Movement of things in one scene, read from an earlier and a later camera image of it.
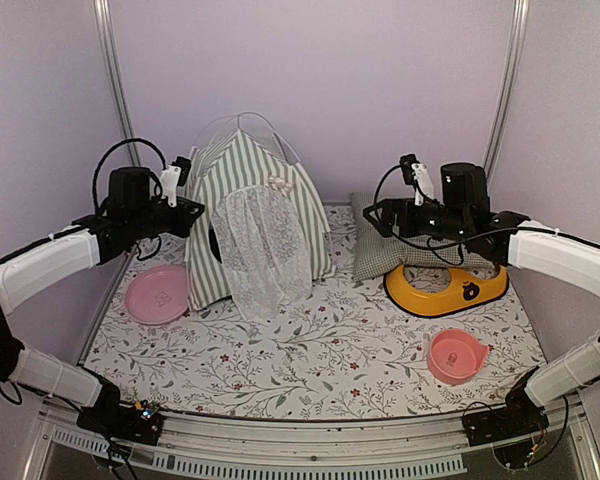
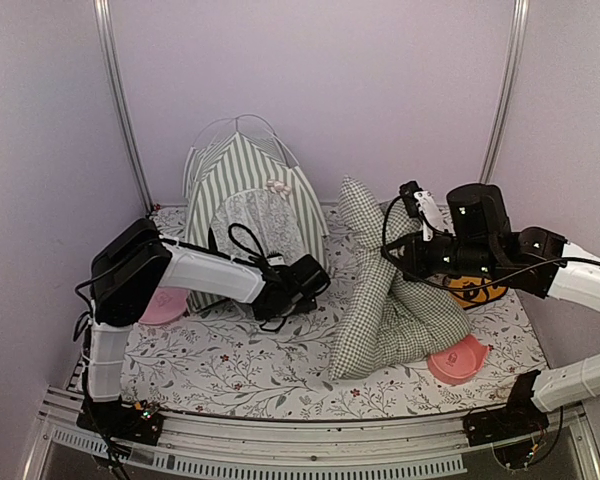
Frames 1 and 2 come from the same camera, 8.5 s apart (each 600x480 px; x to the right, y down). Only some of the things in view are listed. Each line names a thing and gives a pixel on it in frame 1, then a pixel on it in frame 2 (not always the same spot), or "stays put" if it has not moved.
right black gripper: (402, 207) to (413, 261)
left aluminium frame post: (111, 63) stays put
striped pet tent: (264, 238) stays put
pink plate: (158, 295) stays put
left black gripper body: (156, 228) to (301, 306)
